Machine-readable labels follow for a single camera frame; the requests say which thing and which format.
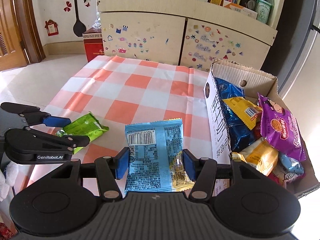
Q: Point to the large orange-yellow snack packet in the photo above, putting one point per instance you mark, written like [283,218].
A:
[262,155]

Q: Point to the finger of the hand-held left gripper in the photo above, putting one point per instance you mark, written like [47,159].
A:
[75,141]
[55,121]

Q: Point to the red-orange snack packet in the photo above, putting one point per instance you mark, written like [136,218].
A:
[257,130]

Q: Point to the pink checkered tablecloth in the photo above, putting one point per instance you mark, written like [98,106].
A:
[130,80]

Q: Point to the red patterned cloth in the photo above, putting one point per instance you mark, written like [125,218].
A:
[5,231]

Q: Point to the small light blue snack packet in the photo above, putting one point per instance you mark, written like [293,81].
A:
[287,167]

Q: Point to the black vase wall sticker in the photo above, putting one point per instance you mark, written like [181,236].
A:
[79,26]

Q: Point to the red gift box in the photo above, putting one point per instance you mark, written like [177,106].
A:
[93,47]

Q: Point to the person's left hand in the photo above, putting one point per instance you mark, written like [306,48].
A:
[7,180]

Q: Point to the green snack packet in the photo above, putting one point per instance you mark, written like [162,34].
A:
[85,127]

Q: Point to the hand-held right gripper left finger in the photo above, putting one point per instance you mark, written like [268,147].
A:
[122,163]

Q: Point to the orange and white flat box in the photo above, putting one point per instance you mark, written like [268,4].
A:
[240,8]

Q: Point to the wooden cabinet with stickers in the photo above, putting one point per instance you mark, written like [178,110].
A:
[150,30]

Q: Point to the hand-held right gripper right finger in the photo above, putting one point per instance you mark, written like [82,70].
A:
[188,165]

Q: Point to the dark blue foil snack packet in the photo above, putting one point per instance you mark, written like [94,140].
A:
[237,132]
[227,88]

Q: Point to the clear plastic bag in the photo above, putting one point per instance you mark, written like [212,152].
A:
[97,25]

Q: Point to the small yellow snack packet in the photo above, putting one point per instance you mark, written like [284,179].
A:
[242,110]

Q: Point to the white refrigerator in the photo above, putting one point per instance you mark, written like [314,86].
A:
[297,17]

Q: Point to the brown wooden door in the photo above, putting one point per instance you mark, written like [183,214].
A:
[12,30]

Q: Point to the red house wall sticker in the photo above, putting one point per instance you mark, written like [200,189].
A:
[51,22]

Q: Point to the green glass bottle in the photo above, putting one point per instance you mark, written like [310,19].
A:
[265,7]

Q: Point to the white cardboard box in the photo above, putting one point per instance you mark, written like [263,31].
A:
[217,120]

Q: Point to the purple snack packet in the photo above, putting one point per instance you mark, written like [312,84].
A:
[280,127]

